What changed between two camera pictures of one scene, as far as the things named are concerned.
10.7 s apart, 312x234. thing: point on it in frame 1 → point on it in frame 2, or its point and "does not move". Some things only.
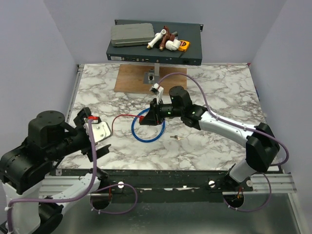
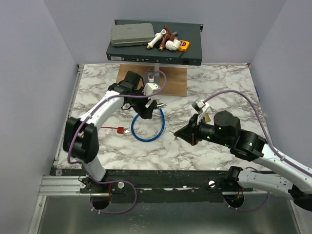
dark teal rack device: x=190 y=32 does not move
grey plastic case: x=132 y=34 does not move
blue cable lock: x=141 y=140 does not move
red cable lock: x=140 y=117 → x=120 y=129
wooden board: x=130 y=78 does not move
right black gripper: x=153 y=117 → x=189 y=133
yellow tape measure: x=184 y=45 does not move
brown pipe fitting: x=166 y=37 does not move
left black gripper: x=80 y=122 → x=145 y=112
